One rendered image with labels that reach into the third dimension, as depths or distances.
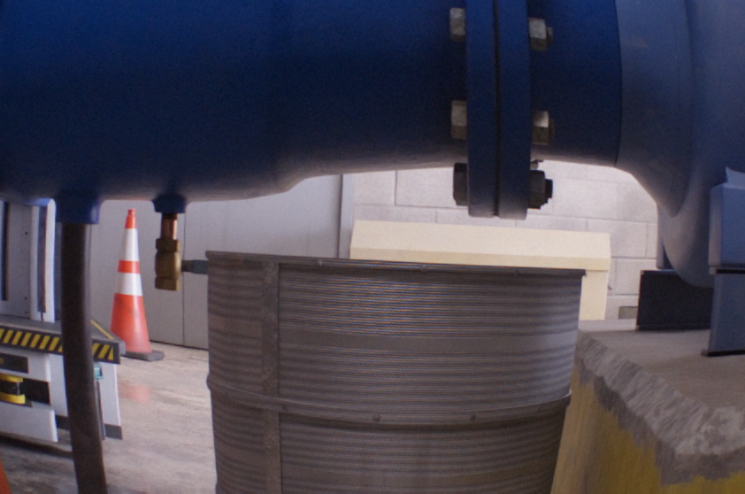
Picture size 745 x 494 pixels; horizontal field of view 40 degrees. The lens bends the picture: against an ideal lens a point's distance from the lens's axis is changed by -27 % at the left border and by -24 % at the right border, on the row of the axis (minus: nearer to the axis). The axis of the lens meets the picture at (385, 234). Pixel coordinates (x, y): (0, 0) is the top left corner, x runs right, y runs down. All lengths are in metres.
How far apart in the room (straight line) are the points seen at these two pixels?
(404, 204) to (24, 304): 4.13
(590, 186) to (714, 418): 5.92
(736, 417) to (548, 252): 5.21
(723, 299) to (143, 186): 0.78
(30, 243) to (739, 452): 2.23
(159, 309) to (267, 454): 5.75
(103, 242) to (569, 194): 2.64
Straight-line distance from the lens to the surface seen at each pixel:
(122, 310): 5.64
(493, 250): 5.90
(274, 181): 1.54
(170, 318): 6.82
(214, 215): 6.75
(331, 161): 1.53
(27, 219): 2.76
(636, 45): 1.43
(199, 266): 1.66
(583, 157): 1.55
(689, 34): 1.38
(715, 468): 0.71
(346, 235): 6.61
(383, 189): 6.61
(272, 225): 6.69
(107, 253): 6.94
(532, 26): 1.36
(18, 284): 2.77
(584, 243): 5.99
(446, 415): 1.05
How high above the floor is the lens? 0.51
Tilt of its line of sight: 1 degrees up
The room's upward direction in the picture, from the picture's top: 3 degrees clockwise
